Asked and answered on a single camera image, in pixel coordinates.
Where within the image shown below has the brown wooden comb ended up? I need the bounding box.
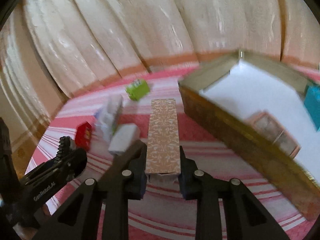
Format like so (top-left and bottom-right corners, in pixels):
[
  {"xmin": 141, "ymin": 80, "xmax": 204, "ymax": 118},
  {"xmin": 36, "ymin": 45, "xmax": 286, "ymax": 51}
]
[{"xmin": 145, "ymin": 99, "xmax": 181, "ymax": 175}]

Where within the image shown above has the white USB charger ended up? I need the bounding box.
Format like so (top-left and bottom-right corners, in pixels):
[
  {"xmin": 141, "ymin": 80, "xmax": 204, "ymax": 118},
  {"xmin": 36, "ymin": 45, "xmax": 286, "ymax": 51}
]
[{"xmin": 108, "ymin": 124, "xmax": 140, "ymax": 155}]

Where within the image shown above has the clear dental floss box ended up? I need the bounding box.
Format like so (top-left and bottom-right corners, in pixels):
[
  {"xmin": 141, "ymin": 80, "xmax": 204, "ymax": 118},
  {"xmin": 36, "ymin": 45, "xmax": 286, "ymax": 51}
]
[{"xmin": 94, "ymin": 95, "xmax": 123, "ymax": 142}]

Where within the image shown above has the red toy brick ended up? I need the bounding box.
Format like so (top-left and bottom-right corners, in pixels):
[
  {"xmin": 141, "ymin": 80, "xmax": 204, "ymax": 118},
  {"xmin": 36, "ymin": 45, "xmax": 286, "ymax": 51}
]
[{"xmin": 74, "ymin": 122, "xmax": 92, "ymax": 152}]

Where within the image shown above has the green toy brick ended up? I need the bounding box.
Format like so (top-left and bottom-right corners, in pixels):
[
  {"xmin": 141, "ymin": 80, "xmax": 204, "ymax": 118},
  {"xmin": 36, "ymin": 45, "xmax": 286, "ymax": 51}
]
[{"xmin": 125, "ymin": 79, "xmax": 150, "ymax": 101}]

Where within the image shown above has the pink eyeshadow palette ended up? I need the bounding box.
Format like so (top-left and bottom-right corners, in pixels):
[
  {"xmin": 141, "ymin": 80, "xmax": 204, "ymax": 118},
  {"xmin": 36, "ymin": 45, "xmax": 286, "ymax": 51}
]
[{"xmin": 246, "ymin": 111, "xmax": 301, "ymax": 159}]

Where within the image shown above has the teal toy brick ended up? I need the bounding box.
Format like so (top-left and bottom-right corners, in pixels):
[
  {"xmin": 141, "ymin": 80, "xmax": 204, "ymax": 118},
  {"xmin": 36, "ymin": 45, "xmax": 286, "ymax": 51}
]
[{"xmin": 304, "ymin": 86, "xmax": 320, "ymax": 131}]

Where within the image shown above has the black scalp massager brush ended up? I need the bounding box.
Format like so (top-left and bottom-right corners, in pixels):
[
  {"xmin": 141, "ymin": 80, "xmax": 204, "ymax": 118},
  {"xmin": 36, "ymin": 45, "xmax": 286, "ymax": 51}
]
[{"xmin": 56, "ymin": 136, "xmax": 76, "ymax": 160}]

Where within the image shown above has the person left hand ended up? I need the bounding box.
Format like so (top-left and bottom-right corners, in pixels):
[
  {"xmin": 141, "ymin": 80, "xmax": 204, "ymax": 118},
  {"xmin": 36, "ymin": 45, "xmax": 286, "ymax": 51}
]
[{"xmin": 13, "ymin": 204, "xmax": 51, "ymax": 240}]

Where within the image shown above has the pink striped tablecloth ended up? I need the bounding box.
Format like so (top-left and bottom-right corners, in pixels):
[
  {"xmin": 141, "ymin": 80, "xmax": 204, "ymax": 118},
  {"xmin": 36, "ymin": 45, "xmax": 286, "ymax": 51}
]
[{"xmin": 27, "ymin": 68, "xmax": 313, "ymax": 239}]

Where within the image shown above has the gold metal tin box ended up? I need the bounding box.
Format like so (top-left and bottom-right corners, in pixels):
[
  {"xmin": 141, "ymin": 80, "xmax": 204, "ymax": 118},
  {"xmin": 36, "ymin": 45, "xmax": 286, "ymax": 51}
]
[{"xmin": 178, "ymin": 50, "xmax": 319, "ymax": 220}]

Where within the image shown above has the white paper tin liner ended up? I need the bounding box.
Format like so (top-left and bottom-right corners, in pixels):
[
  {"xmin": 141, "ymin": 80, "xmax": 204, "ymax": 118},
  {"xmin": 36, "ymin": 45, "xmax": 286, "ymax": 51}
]
[{"xmin": 200, "ymin": 60, "xmax": 319, "ymax": 180}]

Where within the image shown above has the cream floral curtain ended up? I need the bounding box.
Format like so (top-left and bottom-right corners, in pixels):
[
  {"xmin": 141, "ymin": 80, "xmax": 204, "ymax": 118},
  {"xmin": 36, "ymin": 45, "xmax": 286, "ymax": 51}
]
[{"xmin": 1, "ymin": 0, "xmax": 319, "ymax": 177}]

